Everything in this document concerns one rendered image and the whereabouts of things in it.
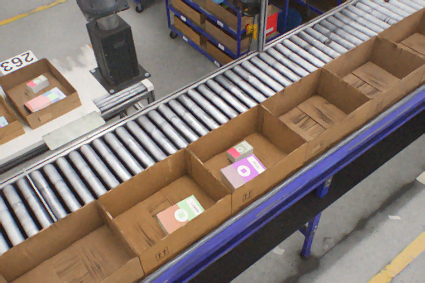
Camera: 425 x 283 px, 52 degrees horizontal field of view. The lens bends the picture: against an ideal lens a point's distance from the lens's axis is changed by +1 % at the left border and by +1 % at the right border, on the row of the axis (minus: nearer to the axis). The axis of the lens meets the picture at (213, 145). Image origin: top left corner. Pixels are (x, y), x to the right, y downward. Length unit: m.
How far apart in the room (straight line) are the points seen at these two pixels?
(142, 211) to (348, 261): 1.38
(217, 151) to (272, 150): 0.24
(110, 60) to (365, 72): 1.32
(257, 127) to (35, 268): 1.07
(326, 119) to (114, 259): 1.13
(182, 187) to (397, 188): 1.68
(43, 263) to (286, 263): 1.41
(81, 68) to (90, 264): 1.34
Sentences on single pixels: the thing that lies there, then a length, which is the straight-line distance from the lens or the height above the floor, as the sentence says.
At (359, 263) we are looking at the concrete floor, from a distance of 2.73.
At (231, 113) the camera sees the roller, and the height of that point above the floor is 0.75.
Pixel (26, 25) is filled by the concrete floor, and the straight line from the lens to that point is 4.69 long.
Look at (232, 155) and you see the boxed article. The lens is 1.85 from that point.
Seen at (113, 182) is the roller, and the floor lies 0.75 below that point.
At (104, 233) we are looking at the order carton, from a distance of 1.75.
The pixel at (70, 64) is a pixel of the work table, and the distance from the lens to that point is 2.75.
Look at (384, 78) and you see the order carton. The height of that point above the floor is 0.89.
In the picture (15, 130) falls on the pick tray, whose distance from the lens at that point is 2.38.
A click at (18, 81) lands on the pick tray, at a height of 0.78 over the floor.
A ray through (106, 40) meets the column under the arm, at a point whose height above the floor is 1.06.
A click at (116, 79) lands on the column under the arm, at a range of 2.48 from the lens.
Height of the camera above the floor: 2.36
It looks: 49 degrees down
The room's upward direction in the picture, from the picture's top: 2 degrees counter-clockwise
